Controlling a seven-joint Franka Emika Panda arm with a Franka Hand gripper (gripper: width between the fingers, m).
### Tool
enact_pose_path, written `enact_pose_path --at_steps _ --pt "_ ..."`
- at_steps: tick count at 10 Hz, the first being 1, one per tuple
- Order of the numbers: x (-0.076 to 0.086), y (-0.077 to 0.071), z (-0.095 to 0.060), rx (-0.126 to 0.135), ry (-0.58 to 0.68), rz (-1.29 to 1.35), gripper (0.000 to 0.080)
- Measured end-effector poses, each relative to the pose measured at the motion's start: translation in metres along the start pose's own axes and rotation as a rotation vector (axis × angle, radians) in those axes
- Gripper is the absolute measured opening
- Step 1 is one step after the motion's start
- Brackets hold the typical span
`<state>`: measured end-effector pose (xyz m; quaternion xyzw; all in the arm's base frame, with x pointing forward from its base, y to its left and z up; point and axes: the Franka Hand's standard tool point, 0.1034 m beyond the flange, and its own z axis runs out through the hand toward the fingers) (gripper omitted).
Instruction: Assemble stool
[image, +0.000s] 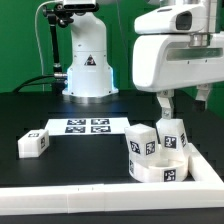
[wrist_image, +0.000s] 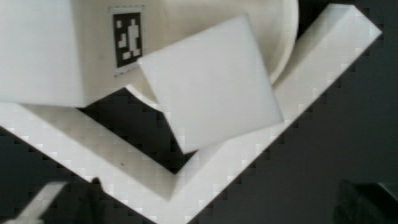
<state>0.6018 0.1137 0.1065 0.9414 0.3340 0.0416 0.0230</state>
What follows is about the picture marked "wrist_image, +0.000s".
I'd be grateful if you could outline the white stool leg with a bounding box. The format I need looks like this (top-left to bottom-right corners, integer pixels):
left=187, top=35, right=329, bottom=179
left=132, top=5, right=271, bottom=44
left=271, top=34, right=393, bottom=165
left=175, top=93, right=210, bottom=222
left=0, top=0, right=84, bottom=107
left=139, top=16, right=283, bottom=153

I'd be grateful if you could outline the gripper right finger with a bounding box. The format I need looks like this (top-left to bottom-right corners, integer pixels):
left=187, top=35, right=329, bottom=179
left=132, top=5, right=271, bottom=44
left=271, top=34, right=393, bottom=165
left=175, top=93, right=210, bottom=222
left=333, top=180, right=398, bottom=224

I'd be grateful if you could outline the white L-shaped fence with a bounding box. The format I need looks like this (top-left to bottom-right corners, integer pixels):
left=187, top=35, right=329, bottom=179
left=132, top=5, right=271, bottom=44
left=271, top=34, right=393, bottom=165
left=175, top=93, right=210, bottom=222
left=0, top=4, right=381, bottom=224

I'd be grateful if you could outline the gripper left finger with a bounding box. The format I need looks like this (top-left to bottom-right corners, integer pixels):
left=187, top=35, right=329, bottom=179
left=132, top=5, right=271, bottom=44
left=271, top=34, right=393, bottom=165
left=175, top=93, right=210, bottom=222
left=10, top=177, right=111, bottom=224

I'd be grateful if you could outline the white round stool seat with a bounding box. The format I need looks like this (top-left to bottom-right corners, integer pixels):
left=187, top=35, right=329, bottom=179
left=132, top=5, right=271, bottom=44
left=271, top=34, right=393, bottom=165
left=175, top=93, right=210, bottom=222
left=82, top=0, right=299, bottom=105

